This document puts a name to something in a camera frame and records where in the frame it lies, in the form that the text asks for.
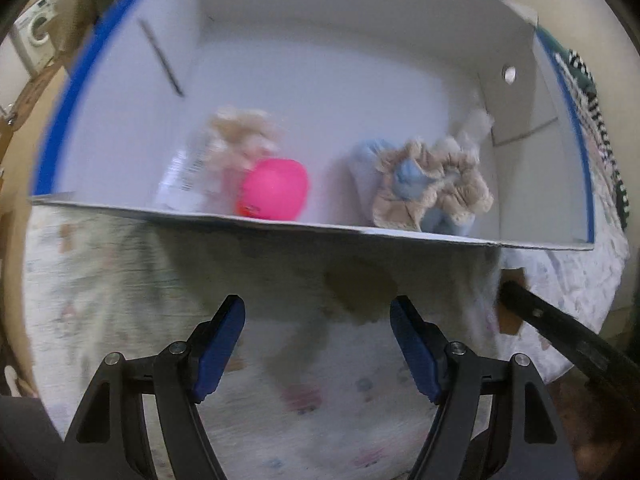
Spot black and white striped cloth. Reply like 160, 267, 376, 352
555, 50, 631, 226

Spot pink rubber duck toy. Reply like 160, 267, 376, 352
236, 157, 310, 221

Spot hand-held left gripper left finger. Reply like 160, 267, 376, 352
62, 295, 247, 480

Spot blue and white cardboard box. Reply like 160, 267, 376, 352
30, 0, 598, 251

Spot white washing machine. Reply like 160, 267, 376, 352
12, 0, 58, 68

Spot light blue plush scrunchie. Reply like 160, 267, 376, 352
347, 139, 473, 237

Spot printed white bed sheet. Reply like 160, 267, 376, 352
20, 200, 631, 480

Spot small brown soft toy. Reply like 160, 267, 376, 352
492, 267, 526, 336

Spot person's dark clothing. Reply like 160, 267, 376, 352
0, 395, 66, 480

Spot cream fluffy scrunchie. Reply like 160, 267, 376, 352
202, 107, 283, 201

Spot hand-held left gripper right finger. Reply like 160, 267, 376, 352
389, 296, 581, 480

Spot white fluffy pompom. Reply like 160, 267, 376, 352
457, 107, 496, 153

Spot clear plastic packet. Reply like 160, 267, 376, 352
155, 130, 221, 211

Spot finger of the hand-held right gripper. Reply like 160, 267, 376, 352
495, 280, 640, 396

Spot beige lace scrunchie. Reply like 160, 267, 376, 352
372, 136, 495, 231

